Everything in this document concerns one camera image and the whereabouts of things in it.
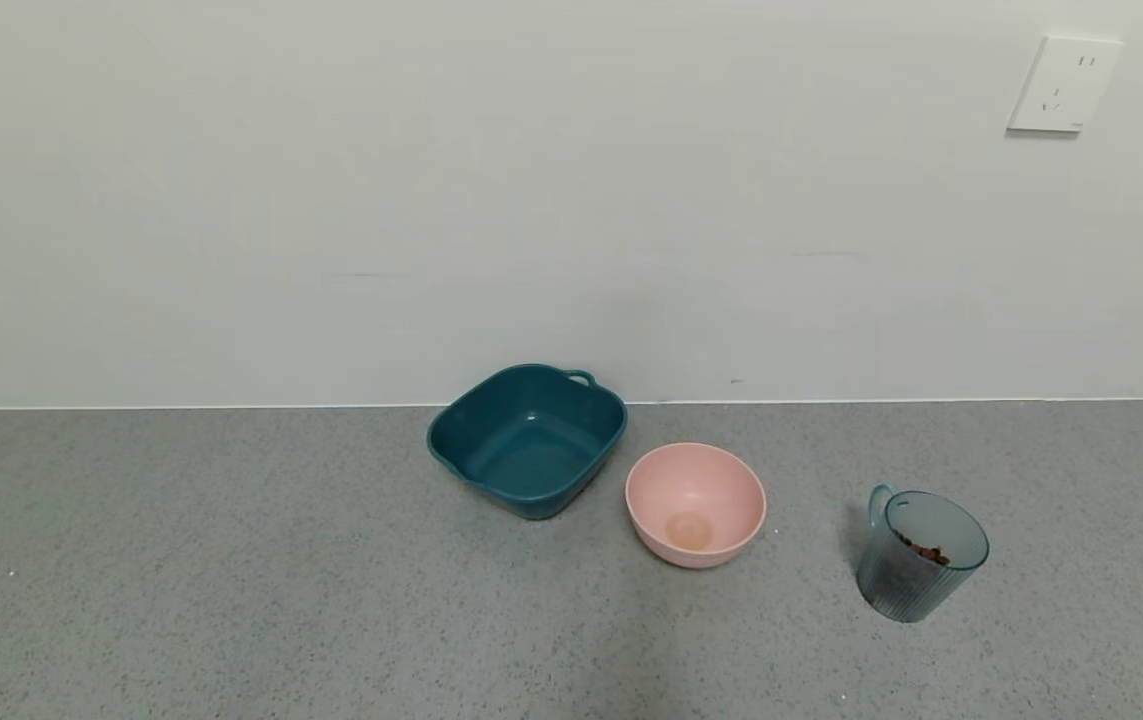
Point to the blue ribbed transparent cup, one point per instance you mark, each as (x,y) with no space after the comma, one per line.
(906,590)

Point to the teal square plastic basin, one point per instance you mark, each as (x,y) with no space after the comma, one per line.
(531,450)

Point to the roasted coffee beans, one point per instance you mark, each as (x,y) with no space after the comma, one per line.
(926,550)

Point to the pink plastic bowl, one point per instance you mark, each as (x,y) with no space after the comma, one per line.
(696,500)

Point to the white wall socket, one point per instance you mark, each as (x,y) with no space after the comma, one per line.
(1063,85)

